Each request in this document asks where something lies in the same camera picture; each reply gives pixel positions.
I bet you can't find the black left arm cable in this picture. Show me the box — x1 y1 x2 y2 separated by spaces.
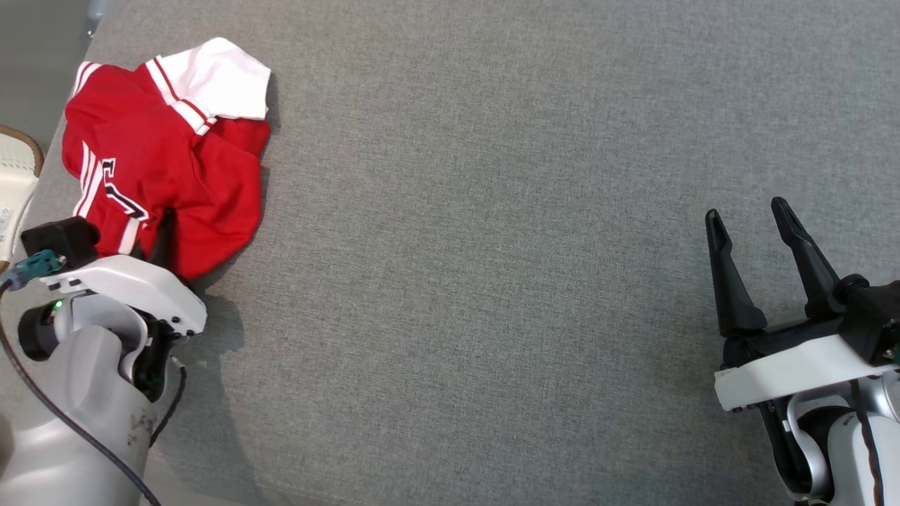
0 320 164 506

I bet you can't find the white basket with brown rim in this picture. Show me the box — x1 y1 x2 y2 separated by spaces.
0 125 45 275

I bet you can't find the teal left camera connector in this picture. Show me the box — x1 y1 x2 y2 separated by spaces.
0 249 65 293

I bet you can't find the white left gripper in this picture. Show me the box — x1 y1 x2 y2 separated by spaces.
39 207 208 338

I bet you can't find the red white number jersey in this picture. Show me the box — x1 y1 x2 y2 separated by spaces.
62 37 273 282

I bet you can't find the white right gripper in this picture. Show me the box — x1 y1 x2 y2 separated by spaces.
705 197 900 412

